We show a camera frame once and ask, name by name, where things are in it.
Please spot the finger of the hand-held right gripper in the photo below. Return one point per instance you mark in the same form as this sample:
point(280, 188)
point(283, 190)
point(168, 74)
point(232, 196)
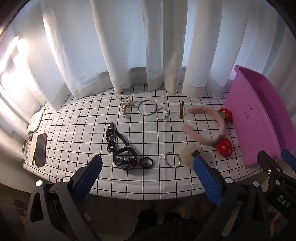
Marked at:
point(269, 169)
point(289, 157)

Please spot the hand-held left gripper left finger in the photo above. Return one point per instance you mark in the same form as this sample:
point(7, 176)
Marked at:
point(89, 177)

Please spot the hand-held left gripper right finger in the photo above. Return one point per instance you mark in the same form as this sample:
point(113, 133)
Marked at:
point(208, 179)

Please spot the beige fluffy hair clip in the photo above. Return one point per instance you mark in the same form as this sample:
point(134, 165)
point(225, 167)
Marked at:
point(187, 155)

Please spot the black wrist watch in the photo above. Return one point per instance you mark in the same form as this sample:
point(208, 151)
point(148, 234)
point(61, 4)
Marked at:
point(124, 162)

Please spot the medium silver bangle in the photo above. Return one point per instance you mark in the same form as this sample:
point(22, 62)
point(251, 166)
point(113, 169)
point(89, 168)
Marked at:
point(165, 159)

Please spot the pink plastic bin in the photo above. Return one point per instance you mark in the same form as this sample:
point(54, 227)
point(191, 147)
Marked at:
point(249, 120)

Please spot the pink strawberry headband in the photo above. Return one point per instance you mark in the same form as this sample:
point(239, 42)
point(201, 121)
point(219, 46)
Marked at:
point(222, 126)

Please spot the brown hair clip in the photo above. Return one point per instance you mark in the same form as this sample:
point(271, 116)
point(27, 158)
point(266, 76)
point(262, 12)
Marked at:
point(181, 112)

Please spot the pearl hair claw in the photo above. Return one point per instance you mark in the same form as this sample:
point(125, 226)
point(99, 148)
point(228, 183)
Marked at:
point(124, 103)

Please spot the small silver bangle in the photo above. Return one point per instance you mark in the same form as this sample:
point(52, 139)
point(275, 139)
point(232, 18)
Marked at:
point(156, 114)

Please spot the large silver bangle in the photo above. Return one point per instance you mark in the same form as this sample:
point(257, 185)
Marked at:
point(138, 108)

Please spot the person's right hand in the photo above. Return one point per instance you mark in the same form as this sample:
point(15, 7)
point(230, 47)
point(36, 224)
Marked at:
point(276, 223)

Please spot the black white checkered tablecloth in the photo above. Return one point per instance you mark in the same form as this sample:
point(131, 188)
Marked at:
point(81, 129)

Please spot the phone in red case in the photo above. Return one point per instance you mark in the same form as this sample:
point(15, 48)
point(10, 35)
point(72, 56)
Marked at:
point(41, 149)

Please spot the person's dark clothing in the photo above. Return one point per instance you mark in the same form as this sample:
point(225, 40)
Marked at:
point(161, 229)

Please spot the white flat device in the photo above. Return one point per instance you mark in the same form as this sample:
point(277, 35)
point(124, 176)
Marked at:
point(35, 122)

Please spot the white curtain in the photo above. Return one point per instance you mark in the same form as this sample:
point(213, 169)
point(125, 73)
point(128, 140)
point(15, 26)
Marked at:
point(129, 34)

